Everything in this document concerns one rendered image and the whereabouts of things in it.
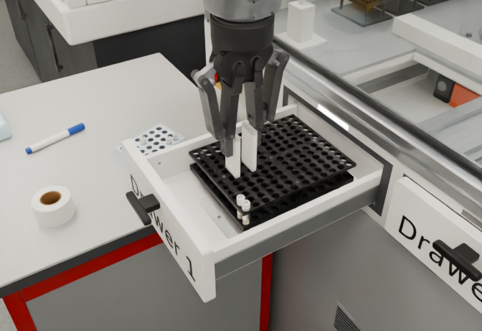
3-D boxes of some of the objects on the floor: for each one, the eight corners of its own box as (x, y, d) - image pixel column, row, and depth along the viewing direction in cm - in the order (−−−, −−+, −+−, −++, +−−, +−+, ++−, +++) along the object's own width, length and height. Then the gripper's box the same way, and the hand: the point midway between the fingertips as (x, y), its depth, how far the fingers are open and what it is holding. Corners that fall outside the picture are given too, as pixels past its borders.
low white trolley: (80, 479, 127) (-12, 290, 81) (22, 301, 169) (-60, 109, 123) (271, 364, 151) (285, 167, 105) (178, 233, 193) (159, 52, 147)
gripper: (199, 35, 53) (207, 203, 67) (314, 7, 59) (298, 166, 73) (168, 11, 58) (181, 171, 72) (277, -13, 64) (269, 139, 78)
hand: (241, 150), depth 71 cm, fingers closed
